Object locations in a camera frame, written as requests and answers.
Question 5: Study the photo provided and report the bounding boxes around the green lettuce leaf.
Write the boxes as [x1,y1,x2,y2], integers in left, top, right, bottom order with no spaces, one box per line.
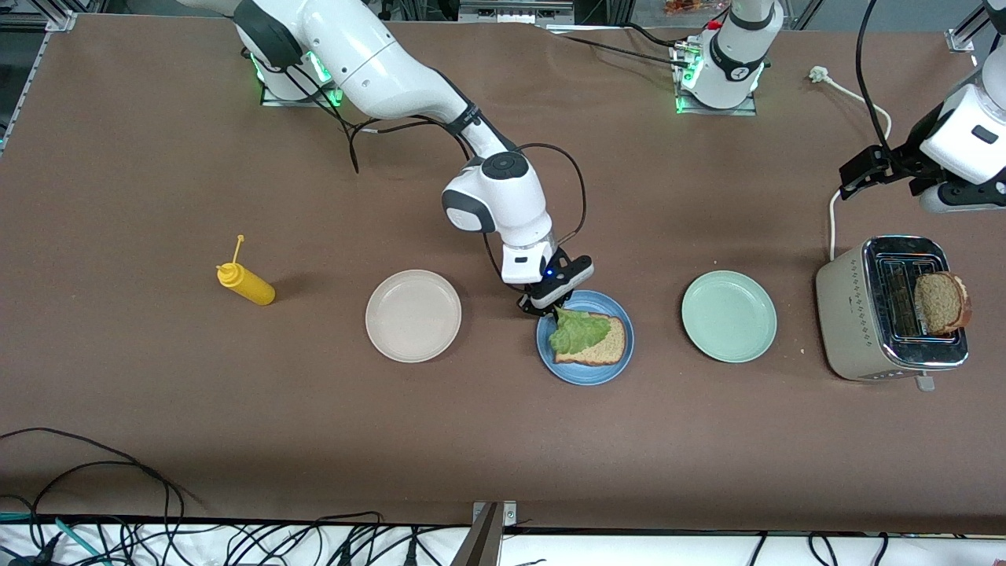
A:
[548,308,611,356]

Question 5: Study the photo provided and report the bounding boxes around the brown bread slice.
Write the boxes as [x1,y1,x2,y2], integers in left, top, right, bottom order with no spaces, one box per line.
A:
[554,313,628,367]
[913,271,974,337]

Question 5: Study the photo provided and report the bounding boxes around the blue plate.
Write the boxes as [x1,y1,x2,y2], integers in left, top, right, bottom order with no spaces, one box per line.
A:
[536,290,635,387]

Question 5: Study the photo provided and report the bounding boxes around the beige plate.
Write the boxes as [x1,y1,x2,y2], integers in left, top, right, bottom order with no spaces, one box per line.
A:
[365,269,463,364]

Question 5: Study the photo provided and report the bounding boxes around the green plate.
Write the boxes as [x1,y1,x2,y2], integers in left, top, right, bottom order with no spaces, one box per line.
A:
[681,270,779,364]

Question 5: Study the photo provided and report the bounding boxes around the beige chrome toaster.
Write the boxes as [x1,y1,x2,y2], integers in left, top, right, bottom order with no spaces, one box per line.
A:
[815,235,971,392]

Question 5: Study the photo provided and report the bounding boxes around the grey metal box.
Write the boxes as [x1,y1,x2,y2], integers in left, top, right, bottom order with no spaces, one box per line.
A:
[458,0,576,24]

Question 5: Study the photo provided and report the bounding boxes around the yellow mustard squeeze bottle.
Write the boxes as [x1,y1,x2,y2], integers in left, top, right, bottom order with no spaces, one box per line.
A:
[215,234,277,307]

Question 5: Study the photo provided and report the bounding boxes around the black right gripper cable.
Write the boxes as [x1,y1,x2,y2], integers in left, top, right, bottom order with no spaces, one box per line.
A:
[479,141,589,272]

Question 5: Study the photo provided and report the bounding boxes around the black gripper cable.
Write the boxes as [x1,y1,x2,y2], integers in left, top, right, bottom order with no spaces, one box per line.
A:
[479,141,589,272]
[857,0,897,154]

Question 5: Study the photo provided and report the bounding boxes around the white toaster power cord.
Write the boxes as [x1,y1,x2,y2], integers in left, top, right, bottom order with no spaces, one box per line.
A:
[809,66,894,262]

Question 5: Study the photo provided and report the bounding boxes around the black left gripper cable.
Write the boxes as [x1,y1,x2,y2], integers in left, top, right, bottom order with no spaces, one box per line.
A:
[857,0,897,154]

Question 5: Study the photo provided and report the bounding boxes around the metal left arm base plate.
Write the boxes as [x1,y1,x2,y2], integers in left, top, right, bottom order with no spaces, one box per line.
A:
[670,43,760,117]

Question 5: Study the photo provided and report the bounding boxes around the metal table edge bracket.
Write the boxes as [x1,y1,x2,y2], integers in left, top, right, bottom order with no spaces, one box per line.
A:
[450,501,518,566]

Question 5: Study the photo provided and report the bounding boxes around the black cable behind arm base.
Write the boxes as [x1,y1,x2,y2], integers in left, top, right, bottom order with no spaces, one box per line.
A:
[542,22,708,70]

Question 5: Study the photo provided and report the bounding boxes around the tangle of black cables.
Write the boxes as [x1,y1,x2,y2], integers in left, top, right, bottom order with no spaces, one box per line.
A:
[0,511,472,566]

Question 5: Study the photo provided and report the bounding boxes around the long black table cable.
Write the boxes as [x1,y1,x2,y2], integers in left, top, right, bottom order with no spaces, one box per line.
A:
[0,427,188,566]
[31,460,174,551]

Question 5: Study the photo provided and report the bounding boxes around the teal cable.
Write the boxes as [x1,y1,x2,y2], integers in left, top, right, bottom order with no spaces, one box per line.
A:
[0,511,107,563]

